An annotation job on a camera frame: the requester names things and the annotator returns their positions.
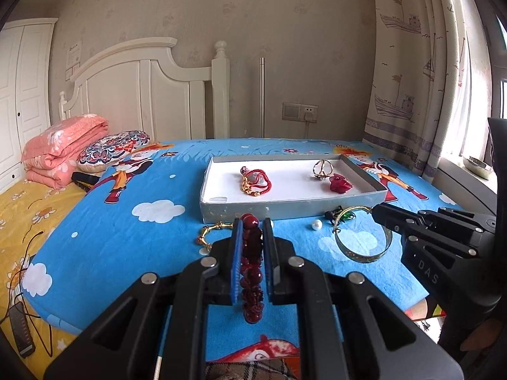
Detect red string bracelet gold beads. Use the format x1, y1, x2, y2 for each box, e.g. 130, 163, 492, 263
239, 166, 274, 197

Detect patterned round pillow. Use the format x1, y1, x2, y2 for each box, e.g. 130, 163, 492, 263
76, 130, 151, 174

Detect black power strip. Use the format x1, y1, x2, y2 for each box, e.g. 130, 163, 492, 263
8, 303, 36, 359

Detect white window sill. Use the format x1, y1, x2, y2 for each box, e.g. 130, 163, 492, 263
438, 154, 497, 194

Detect ship print curtain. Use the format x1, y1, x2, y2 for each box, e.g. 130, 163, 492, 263
362, 0, 492, 185

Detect red flower ornament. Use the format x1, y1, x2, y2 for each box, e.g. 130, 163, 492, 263
329, 174, 353, 193

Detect yellow floral bed sheet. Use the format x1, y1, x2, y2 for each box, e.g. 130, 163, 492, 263
0, 182, 92, 380

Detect dark red bead bracelet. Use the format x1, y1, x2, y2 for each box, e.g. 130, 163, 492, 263
238, 213, 264, 324

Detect white wooden headboard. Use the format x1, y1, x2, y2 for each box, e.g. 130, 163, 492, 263
59, 37, 231, 141

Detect white plug with cable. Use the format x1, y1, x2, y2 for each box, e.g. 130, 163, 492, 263
303, 111, 317, 139

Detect black device with cable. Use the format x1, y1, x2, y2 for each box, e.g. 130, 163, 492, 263
0, 227, 54, 357

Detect grey cardboard box tray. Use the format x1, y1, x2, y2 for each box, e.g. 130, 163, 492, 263
200, 154, 389, 224

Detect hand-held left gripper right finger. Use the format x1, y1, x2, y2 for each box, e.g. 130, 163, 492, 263
262, 217, 462, 380

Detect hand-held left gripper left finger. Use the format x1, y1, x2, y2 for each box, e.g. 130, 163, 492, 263
43, 217, 244, 380

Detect paper wall notice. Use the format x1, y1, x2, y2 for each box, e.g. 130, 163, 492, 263
65, 40, 83, 82

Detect blue cartoon printed sheet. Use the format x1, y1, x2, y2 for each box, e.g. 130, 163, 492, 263
29, 138, 460, 361

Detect wide gold bangle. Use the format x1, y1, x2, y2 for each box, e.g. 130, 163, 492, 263
334, 205, 394, 264

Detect metal pole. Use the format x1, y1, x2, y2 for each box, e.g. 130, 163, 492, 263
259, 58, 266, 138

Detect black flat object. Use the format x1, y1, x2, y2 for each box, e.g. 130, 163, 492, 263
71, 171, 98, 193

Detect plaid cloth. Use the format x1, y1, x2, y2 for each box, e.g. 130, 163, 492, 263
204, 358, 302, 380

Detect green bead charm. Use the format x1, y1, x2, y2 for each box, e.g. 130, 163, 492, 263
324, 206, 355, 222

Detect thin gold bamboo bracelet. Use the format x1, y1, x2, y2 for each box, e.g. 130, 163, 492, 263
197, 222, 235, 252

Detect white wardrobe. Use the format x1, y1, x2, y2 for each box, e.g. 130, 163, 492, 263
0, 18, 59, 193

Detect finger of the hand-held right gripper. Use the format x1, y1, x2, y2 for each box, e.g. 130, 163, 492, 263
372, 203, 496, 238
386, 224, 480, 260

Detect metal bowl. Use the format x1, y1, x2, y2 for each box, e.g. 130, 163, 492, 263
463, 155, 496, 177

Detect pink folded quilt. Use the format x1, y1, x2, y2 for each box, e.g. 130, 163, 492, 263
21, 114, 109, 190

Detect colourful printed cloth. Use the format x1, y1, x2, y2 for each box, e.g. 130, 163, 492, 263
408, 299, 446, 343

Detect gold ring ornament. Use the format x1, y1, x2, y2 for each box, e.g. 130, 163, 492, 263
312, 159, 332, 180

